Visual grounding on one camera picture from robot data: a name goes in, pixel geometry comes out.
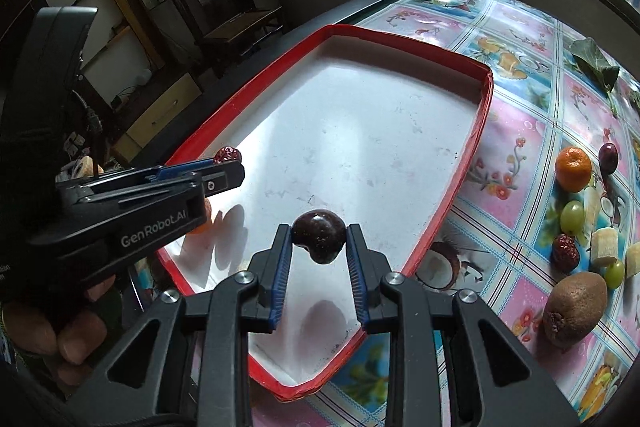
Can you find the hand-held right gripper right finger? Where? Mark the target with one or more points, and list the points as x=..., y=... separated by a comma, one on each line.
x=357, y=279

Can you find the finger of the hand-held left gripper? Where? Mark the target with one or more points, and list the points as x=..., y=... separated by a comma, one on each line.
x=185, y=168
x=225, y=177

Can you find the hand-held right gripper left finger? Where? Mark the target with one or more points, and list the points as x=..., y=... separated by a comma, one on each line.
x=282, y=279

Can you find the red date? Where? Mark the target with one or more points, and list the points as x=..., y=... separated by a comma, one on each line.
x=565, y=252
x=227, y=154

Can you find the small orange tangerine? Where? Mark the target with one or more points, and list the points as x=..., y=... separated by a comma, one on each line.
x=200, y=227

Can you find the dark purple plum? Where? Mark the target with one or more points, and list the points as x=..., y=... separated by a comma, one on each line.
x=608, y=158
x=317, y=234

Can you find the red rimmed white tray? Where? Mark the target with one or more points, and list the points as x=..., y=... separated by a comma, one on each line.
x=350, y=132

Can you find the brown kiwi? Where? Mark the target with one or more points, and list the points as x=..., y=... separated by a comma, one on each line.
x=575, y=312

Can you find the green grape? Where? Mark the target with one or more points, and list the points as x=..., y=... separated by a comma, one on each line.
x=614, y=273
x=571, y=216

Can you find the person's left hand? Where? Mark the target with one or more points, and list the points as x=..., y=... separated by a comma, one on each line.
x=75, y=337

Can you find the wooden drawer cabinet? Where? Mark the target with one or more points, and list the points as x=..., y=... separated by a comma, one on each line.
x=165, y=107

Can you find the fruit print tablecloth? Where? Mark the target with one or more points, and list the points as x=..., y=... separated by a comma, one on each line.
x=515, y=217

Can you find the long peeled banana piece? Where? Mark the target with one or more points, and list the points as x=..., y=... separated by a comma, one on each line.
x=592, y=207

